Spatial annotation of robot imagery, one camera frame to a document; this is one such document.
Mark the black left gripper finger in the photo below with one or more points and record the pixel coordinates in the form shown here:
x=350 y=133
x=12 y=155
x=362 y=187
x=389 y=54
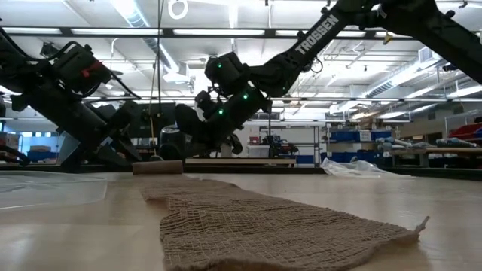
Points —
x=111 y=155
x=130 y=145

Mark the tan elastic bandage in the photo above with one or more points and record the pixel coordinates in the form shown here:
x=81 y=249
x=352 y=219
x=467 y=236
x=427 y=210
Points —
x=263 y=233

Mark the clear plastic zip bag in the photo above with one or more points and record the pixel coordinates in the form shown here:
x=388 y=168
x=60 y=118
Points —
x=350 y=169

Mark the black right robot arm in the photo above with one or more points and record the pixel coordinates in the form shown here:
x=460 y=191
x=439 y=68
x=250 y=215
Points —
x=320 y=34

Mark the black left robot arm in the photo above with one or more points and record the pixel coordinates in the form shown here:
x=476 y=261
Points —
x=75 y=67

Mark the black clamp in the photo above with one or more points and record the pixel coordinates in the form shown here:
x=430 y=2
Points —
x=156 y=158

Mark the small red box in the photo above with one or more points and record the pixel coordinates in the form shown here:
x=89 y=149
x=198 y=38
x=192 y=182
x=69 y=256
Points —
x=254 y=140

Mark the blue crate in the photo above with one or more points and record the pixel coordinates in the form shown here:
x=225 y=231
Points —
x=41 y=156

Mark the black monitor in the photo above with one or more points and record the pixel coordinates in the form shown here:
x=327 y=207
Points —
x=167 y=120

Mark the white storage box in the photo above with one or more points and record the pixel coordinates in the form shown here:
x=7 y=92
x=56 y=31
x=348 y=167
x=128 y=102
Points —
x=258 y=151

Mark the blue storage bin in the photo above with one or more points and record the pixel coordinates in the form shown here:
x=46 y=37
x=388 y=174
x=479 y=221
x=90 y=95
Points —
x=339 y=156
x=344 y=135
x=381 y=134

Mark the cardboard box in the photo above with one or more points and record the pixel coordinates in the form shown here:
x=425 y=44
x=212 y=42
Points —
x=371 y=123

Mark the grey fabric bundle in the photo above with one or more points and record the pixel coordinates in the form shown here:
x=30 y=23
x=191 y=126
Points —
x=399 y=143
x=453 y=142

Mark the white ceiling vent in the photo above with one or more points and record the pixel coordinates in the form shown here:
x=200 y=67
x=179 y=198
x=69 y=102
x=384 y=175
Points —
x=426 y=53

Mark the wooden workbench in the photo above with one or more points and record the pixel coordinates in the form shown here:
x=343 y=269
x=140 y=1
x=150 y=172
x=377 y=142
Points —
x=452 y=150

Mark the red bin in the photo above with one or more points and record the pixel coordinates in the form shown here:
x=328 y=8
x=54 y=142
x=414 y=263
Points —
x=467 y=132

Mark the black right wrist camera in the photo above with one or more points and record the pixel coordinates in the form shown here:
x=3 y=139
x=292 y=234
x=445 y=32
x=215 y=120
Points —
x=203 y=105

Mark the silver air duct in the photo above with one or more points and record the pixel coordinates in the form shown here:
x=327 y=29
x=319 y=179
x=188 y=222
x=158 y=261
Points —
x=130 y=15

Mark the black ceiling camera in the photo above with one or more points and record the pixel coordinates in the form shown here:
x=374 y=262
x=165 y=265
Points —
x=450 y=67

